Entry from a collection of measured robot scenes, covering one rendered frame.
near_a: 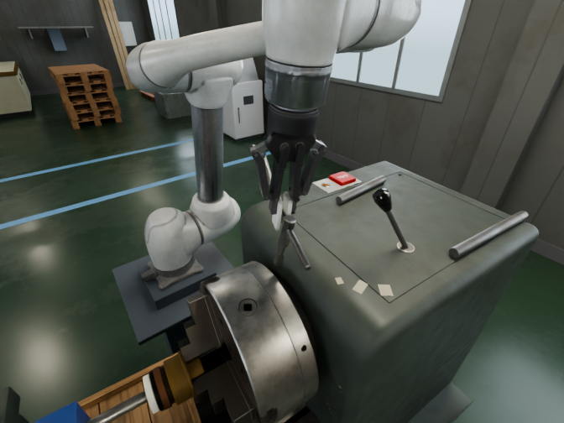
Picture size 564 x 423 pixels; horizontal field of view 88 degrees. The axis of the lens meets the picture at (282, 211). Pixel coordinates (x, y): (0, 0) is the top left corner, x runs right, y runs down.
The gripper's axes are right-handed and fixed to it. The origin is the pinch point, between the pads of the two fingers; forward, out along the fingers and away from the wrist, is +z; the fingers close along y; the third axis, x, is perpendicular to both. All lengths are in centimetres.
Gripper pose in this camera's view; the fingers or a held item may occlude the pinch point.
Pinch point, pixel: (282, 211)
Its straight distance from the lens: 54.9
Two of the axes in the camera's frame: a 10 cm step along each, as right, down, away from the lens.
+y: -9.5, 1.3, -2.9
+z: -0.9, 7.8, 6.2
